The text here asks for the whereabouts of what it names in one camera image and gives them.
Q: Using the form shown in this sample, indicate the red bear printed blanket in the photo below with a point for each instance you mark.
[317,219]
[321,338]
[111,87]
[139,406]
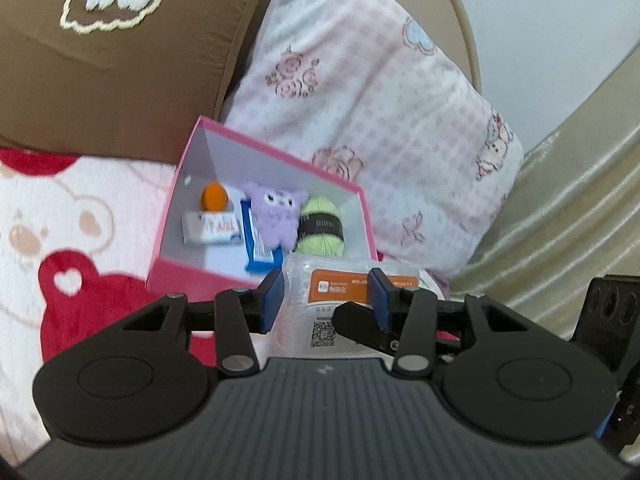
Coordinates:
[75,240]

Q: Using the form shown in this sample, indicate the pink floral pillow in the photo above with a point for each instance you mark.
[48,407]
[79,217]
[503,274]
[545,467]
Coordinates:
[375,110]

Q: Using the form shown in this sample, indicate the brown embroidered pillow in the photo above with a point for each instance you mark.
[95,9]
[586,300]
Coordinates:
[100,85]

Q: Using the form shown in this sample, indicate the green yarn ball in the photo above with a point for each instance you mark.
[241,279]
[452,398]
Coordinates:
[320,210]

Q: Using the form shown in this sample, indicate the orange makeup sponge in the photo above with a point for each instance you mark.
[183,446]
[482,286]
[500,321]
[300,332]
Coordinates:
[215,196]

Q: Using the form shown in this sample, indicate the beige satin cloth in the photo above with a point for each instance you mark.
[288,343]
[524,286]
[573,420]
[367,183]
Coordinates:
[575,185]

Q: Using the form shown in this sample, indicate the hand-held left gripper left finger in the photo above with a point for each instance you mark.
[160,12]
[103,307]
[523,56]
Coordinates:
[274,300]

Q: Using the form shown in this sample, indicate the beige headboard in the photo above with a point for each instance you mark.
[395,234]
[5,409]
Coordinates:
[462,20]

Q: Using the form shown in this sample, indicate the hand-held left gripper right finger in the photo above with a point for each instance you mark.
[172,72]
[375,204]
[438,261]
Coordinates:
[378,300]

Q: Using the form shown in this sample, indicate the clear orange-label plastic box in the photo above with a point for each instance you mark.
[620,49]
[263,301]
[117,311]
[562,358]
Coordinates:
[330,285]

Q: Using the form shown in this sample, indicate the pink cardboard box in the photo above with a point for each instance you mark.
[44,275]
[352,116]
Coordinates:
[170,250]

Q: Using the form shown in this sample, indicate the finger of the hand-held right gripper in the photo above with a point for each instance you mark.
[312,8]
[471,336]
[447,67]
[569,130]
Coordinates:
[357,325]

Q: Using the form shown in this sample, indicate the blue wipes packet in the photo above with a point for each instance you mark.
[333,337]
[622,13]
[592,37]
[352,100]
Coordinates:
[260,252]

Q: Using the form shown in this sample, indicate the white tissue packet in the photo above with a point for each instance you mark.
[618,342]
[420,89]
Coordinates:
[210,227]

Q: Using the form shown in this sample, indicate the purple plush toy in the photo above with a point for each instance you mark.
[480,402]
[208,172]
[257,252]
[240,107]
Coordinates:
[275,210]

